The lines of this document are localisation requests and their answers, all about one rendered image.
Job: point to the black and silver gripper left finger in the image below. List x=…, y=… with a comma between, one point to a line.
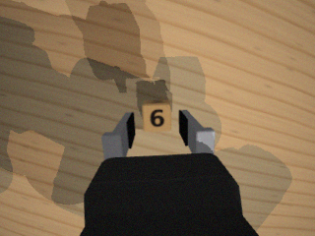
x=117, y=142

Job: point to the beige cube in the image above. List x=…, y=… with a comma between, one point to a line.
x=156, y=115

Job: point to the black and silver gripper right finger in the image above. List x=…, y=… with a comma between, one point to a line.
x=194, y=135

